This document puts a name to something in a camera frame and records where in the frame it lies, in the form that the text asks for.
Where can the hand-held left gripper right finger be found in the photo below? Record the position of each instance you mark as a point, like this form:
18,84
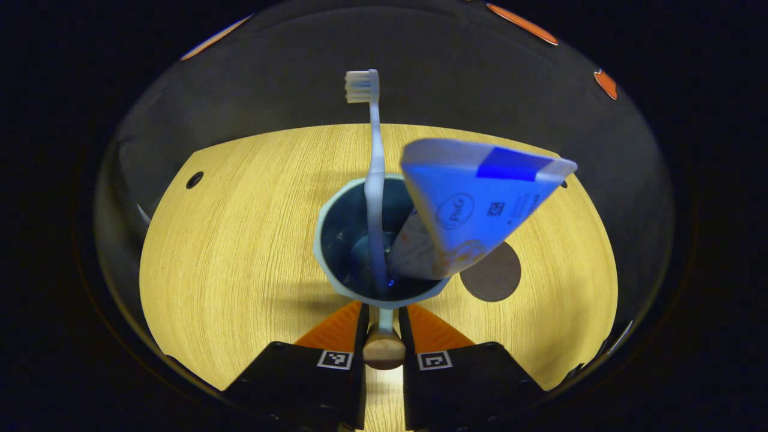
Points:
407,336

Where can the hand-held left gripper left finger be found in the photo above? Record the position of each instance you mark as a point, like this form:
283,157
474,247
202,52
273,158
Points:
362,336

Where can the dark brown round coaster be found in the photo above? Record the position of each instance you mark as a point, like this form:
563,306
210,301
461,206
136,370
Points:
495,279

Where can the white toothbrush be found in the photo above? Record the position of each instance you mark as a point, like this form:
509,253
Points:
376,198

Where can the white toothpaste tube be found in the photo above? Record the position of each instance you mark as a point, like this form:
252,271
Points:
480,210

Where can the black backdrop cloth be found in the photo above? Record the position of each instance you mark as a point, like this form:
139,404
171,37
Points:
450,72

